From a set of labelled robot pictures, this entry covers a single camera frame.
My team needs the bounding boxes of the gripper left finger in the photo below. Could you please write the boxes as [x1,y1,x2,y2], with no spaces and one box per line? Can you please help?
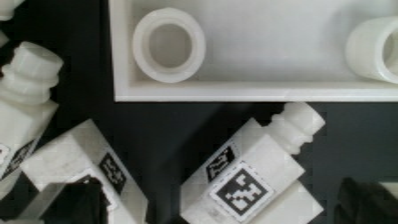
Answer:
[14,178,109,224]

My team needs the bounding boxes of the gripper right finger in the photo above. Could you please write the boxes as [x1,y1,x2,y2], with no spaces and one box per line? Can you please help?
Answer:
[334,178,398,224]

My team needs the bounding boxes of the white square tabletop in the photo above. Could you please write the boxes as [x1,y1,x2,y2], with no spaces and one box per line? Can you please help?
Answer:
[109,0,398,102]

